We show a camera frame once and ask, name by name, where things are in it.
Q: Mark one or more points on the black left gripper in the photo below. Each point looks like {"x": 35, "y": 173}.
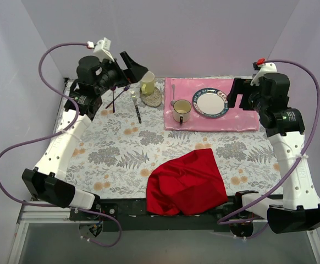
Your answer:
{"x": 125, "y": 70}

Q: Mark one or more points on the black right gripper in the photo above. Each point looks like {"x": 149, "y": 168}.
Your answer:
{"x": 244, "y": 93}

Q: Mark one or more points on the red cloth napkin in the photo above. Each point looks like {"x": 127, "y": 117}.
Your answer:
{"x": 191, "y": 184}

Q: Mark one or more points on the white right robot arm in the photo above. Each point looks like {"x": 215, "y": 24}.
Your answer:
{"x": 300, "y": 208}

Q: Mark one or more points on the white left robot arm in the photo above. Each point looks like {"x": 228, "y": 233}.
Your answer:
{"x": 46, "y": 181}

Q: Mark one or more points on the purple fork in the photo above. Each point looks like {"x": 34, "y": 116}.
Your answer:
{"x": 126, "y": 88}

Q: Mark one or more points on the yellow ceramic mug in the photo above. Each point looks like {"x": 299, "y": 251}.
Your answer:
{"x": 148, "y": 83}

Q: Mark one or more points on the purple spoon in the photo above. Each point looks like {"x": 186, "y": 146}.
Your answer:
{"x": 113, "y": 97}

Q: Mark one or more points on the speckled round coaster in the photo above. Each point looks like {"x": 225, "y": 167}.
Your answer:
{"x": 152, "y": 100}

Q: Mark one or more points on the pink placemat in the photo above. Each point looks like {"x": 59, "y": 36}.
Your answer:
{"x": 235, "y": 120}

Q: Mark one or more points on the white plate blue rim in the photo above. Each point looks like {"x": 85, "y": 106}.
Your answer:
{"x": 210, "y": 103}

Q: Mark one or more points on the silver spoon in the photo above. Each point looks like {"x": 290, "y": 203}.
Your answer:
{"x": 173, "y": 93}

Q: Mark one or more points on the cream enamel mug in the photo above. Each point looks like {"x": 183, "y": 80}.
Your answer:
{"x": 181, "y": 111}

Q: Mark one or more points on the floral tablecloth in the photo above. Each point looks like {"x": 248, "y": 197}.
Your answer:
{"x": 116, "y": 154}

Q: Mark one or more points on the silver fork black handle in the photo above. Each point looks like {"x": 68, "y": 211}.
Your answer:
{"x": 134, "y": 99}

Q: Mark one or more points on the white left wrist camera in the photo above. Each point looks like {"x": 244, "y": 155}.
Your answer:
{"x": 101, "y": 49}

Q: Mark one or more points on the aluminium frame rail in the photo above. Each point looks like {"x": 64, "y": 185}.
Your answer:
{"x": 43, "y": 235}

